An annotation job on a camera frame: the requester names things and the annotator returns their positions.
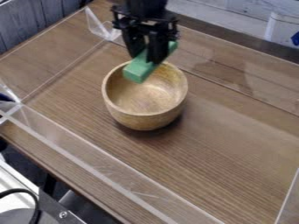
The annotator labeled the clear acrylic front wall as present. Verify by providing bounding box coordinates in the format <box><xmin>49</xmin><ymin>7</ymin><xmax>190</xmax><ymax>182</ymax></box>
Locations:
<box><xmin>0</xmin><ymin>81</ymin><xmax>224</xmax><ymax>224</ymax></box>

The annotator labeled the grey metal bracket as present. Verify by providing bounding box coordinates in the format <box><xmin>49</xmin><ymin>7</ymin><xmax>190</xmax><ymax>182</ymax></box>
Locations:
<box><xmin>39</xmin><ymin>190</ymin><xmax>87</xmax><ymax>224</ymax></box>

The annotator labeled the green rectangular block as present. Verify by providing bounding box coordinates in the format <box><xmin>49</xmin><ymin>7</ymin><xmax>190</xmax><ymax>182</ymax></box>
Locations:
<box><xmin>121</xmin><ymin>40</ymin><xmax>180</xmax><ymax>85</ymax></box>

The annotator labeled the clear acrylic corner bracket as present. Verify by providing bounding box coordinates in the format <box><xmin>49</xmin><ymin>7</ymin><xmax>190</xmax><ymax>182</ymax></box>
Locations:
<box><xmin>84</xmin><ymin>7</ymin><xmax>121</xmax><ymax>41</ymax></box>

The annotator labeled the white bin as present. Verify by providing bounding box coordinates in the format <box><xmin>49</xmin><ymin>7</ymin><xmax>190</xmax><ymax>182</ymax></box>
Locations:
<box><xmin>264</xmin><ymin>12</ymin><xmax>299</xmax><ymax>49</ymax></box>

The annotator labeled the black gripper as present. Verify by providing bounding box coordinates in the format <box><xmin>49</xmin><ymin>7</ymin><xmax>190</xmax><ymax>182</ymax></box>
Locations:
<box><xmin>111</xmin><ymin>0</ymin><xmax>179</xmax><ymax>64</ymax></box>

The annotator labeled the black cable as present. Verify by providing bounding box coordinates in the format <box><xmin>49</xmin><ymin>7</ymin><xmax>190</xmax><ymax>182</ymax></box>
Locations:
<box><xmin>0</xmin><ymin>187</ymin><xmax>43</xmax><ymax>224</ymax></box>

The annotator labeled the brown wooden bowl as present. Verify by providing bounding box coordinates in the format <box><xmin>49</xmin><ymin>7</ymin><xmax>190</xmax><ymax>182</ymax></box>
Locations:
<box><xmin>101</xmin><ymin>62</ymin><xmax>188</xmax><ymax>130</ymax></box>

